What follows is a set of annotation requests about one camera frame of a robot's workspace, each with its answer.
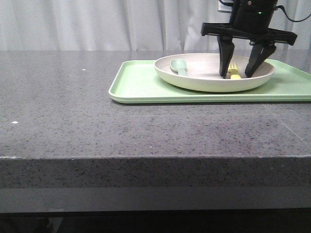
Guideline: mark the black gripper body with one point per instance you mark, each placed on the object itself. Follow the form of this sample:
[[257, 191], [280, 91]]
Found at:
[[250, 20]]

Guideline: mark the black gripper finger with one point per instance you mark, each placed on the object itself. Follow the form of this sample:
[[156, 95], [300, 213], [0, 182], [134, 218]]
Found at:
[[226, 49], [259, 53]]

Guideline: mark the yellow plastic fork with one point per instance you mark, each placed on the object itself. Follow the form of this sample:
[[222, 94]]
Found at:
[[234, 71]]

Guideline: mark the white round plate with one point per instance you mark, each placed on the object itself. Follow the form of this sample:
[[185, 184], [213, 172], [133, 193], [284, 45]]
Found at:
[[203, 73]]

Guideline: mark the pale green plastic spoon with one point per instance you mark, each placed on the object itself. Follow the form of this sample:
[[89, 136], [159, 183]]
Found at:
[[179, 66]]

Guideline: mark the light green serving tray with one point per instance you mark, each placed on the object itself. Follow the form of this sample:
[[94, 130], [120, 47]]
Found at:
[[138, 83]]

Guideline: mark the grey pleated curtain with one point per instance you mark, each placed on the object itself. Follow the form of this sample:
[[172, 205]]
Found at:
[[107, 24]]

